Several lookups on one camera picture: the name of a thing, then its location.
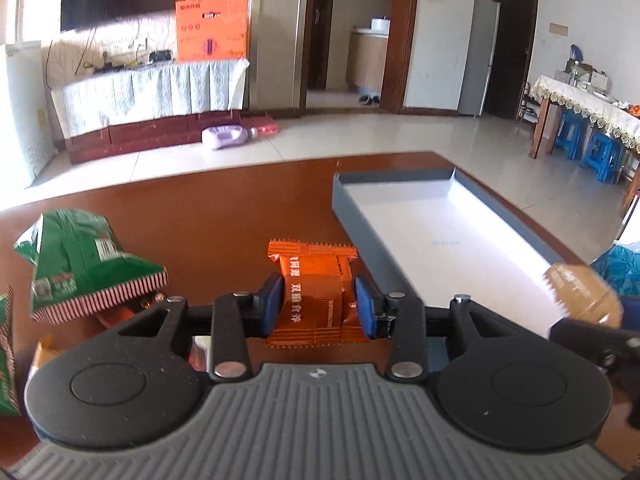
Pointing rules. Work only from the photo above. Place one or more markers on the wooden kitchen cabinet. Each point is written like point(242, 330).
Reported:
point(366, 61)

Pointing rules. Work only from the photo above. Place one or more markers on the green red chip bag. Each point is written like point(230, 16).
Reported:
point(9, 400)

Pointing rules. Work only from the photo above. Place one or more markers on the grey shallow box tray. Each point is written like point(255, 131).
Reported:
point(436, 233)

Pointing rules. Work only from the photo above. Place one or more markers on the purple detergent bottle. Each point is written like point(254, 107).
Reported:
point(227, 136)

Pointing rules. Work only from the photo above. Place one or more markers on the blue plastic stool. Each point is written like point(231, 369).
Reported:
point(571, 133)
point(604, 155)

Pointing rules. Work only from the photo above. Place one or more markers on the blue plastic bag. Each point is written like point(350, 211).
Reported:
point(619, 266)

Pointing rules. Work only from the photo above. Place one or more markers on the yellow peanut bag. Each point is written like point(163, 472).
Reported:
point(45, 351)

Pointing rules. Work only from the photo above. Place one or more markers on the red-brown foil snack bar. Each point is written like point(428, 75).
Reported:
point(123, 312)

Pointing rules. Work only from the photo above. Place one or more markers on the orange cardboard box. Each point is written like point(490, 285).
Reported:
point(211, 30)

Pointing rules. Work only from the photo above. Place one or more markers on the orange snack packet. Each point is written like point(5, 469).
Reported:
point(319, 302)

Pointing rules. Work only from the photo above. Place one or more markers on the pair of slippers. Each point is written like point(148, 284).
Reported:
point(369, 100)

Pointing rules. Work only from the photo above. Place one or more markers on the dining table with lace cloth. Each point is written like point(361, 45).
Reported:
point(554, 96)

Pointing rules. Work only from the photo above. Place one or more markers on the white chest freezer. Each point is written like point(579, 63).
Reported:
point(26, 139)

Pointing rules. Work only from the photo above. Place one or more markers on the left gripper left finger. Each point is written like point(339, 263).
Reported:
point(233, 318)

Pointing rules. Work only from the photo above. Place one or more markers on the tv cabinet with white cloth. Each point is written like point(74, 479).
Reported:
point(156, 106)

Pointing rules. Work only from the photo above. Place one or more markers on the green chip bag striped edge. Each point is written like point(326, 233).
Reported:
point(79, 268)

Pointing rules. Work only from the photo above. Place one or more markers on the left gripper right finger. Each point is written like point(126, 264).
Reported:
point(417, 333)

